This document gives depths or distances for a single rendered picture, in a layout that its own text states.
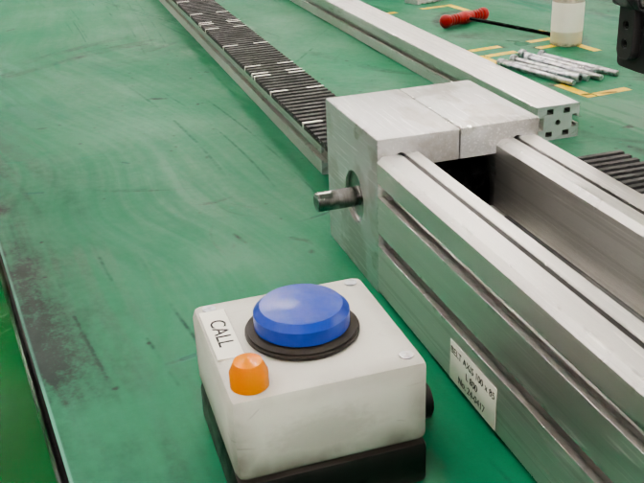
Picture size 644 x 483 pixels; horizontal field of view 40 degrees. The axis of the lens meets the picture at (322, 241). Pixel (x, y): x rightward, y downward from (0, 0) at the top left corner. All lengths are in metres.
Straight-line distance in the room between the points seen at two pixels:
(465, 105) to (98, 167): 0.34
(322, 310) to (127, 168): 0.42
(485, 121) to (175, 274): 0.21
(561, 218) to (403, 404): 0.15
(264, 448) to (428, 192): 0.16
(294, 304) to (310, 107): 0.41
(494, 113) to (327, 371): 0.23
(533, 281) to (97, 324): 0.26
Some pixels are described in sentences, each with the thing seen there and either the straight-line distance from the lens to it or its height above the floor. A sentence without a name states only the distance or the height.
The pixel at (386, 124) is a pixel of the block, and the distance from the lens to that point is 0.51.
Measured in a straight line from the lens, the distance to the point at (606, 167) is 0.72.
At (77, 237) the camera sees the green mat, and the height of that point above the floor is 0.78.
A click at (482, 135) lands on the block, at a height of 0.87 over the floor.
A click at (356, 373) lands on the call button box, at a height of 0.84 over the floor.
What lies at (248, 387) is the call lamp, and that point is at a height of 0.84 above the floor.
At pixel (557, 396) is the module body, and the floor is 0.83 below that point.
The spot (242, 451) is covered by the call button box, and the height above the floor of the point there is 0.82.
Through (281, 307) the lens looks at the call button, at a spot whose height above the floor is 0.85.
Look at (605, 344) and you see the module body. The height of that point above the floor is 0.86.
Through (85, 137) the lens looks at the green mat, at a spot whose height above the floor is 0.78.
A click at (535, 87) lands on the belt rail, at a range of 0.83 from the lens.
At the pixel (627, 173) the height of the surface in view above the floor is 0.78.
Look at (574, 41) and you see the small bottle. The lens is 1.12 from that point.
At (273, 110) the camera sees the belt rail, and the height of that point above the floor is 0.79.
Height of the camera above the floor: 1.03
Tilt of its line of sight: 25 degrees down
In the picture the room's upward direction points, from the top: 2 degrees counter-clockwise
